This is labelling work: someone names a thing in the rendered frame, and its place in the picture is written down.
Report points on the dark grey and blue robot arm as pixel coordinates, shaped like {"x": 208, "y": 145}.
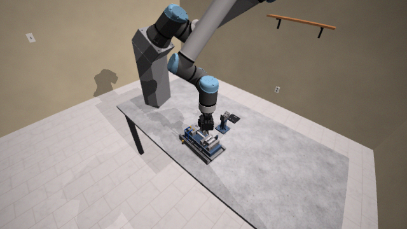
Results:
{"x": 195, "y": 35}

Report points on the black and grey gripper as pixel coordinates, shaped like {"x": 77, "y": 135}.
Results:
{"x": 207, "y": 125}

